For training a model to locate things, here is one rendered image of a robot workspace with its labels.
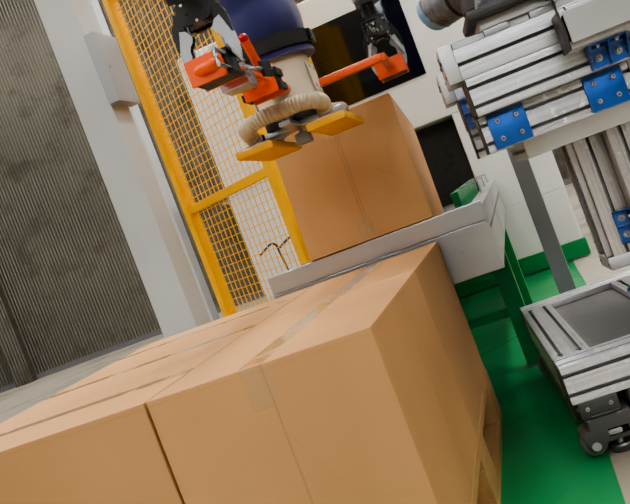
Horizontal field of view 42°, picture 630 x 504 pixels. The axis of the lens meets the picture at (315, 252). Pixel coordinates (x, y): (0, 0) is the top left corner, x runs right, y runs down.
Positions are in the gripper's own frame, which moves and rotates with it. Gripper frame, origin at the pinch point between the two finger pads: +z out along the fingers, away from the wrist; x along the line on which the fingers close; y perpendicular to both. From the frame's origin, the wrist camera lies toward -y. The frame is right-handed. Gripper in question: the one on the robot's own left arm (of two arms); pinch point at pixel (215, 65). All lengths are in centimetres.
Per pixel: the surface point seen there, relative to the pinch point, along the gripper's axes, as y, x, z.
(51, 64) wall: 974, 485, -327
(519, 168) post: 149, -52, 41
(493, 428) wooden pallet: 71, -19, 104
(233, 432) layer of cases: -29, 11, 61
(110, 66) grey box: 167, 85, -56
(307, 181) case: 97, 11, 21
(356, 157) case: 97, -6, 20
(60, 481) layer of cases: -28, 44, 60
